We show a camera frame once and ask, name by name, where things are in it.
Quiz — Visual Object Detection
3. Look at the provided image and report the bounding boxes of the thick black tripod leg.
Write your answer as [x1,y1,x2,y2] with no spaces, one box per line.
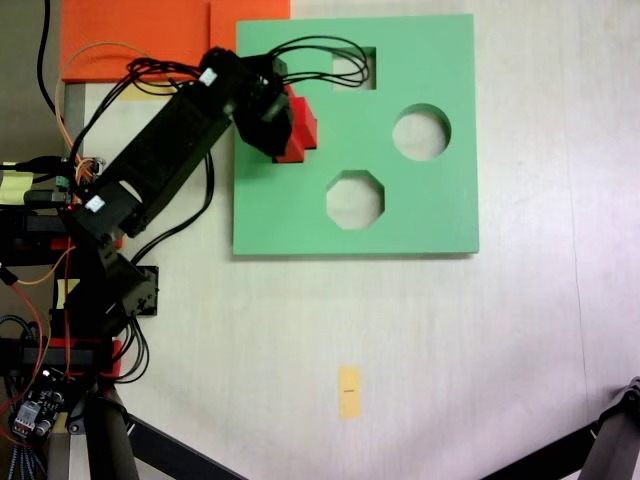
[579,375,640,480]
[67,392,140,480]

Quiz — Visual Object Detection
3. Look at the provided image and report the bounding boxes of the thin orange wire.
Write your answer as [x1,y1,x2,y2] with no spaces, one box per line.
[53,41,174,201]

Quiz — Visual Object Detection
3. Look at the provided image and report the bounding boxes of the yellow sticky note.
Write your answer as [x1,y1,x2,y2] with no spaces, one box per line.
[0,171,37,205]

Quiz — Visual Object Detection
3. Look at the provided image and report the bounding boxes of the circuit board with wires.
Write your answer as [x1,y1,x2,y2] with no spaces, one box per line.
[57,156,107,201]

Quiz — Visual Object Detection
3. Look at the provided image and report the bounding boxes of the yellow tape marker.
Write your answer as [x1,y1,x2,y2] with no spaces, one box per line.
[338,365,362,421]

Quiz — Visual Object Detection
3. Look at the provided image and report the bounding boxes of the looped black base cable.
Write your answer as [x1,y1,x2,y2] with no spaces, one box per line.
[112,317,152,384]

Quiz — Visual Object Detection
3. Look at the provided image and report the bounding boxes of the wide yellow tape strip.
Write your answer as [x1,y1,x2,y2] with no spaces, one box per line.
[118,82,176,101]

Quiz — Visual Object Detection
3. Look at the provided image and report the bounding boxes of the black gripper servo cable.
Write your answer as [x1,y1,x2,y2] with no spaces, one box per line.
[269,34,372,92]

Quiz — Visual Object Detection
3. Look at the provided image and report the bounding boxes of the green shape-hole board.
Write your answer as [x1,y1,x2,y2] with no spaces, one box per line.
[232,13,481,259]

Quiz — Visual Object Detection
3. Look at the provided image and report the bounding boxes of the red cross block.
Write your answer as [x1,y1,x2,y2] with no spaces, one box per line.
[273,83,320,165]

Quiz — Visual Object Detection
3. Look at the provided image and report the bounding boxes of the large orange flat block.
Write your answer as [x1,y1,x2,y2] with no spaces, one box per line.
[59,0,212,82]

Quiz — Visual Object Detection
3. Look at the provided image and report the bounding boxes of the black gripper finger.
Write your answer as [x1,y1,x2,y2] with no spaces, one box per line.
[266,101,296,159]

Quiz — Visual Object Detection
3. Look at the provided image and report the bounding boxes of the small black converter board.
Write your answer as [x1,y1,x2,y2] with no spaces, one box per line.
[9,368,69,444]

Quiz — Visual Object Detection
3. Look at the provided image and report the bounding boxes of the black USB plug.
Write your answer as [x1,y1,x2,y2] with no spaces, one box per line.
[27,156,67,175]

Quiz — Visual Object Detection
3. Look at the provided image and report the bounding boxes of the braided black-white cable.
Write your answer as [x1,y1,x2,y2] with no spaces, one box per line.
[4,444,49,480]

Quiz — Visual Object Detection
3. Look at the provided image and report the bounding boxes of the flat black tripod strut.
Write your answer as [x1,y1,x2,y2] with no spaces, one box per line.
[124,414,249,480]
[479,424,601,480]

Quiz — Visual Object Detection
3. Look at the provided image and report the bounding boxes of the red and black clamp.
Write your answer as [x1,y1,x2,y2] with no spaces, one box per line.
[12,234,125,254]
[47,337,124,377]

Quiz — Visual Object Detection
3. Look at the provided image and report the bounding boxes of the black power cable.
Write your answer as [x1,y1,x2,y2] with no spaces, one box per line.
[37,0,57,116]

